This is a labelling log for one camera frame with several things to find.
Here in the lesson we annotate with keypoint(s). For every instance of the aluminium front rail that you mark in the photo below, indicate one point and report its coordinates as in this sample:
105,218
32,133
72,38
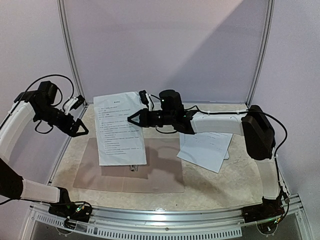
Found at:
123,224

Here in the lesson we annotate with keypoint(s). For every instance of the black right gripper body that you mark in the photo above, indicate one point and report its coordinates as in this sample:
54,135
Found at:
143,118

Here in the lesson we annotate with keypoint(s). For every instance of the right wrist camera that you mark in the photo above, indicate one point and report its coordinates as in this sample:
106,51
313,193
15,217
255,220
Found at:
146,100

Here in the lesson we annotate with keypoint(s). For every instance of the white paper stack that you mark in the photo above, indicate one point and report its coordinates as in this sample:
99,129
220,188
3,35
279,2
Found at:
207,150

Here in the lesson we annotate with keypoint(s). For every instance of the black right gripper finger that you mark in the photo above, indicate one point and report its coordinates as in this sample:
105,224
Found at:
135,115
135,121

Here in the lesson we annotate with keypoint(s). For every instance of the metal folder clip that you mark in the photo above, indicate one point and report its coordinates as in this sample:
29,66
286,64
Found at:
134,168

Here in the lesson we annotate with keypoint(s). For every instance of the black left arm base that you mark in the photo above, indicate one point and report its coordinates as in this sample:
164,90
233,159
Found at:
73,210

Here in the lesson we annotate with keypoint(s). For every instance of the printed white top sheet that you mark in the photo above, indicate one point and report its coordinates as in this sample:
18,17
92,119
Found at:
119,142

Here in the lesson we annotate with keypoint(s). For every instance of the pink paper folder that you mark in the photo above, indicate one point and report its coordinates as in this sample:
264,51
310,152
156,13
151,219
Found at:
163,173

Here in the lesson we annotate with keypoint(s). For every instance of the aluminium frame post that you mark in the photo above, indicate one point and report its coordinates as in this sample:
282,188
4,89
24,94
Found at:
262,51
62,10

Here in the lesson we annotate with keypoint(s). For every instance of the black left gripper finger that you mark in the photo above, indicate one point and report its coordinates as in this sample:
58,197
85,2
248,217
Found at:
76,132
81,127

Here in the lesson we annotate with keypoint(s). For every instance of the aluminium frame right post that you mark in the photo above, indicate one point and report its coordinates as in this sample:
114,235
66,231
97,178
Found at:
262,51

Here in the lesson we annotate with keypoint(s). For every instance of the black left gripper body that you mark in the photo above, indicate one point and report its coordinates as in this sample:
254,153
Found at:
63,125

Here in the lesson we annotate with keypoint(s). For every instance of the aluminium frame left post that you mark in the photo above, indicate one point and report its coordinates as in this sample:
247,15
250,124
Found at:
62,10

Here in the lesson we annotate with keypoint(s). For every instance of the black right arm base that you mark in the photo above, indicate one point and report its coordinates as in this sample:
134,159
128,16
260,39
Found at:
271,210

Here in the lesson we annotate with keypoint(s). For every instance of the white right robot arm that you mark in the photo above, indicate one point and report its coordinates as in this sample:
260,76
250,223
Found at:
252,123

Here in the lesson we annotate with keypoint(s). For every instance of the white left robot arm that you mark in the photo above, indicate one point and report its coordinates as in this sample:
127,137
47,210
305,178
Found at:
35,106

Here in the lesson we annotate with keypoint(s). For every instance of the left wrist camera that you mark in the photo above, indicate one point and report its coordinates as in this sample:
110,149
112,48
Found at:
72,104

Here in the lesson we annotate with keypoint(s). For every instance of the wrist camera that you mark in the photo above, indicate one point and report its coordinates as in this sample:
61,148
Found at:
146,100
72,104

